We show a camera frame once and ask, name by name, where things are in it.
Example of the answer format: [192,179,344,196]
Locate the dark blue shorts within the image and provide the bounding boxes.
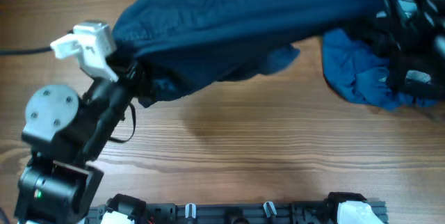
[113,0,384,107]

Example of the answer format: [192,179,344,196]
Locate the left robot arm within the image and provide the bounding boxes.
[14,61,145,223]

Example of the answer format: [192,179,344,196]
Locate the bright blue garment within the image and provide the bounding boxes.
[322,29,438,111]

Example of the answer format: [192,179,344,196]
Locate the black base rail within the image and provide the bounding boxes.
[81,192,389,224]

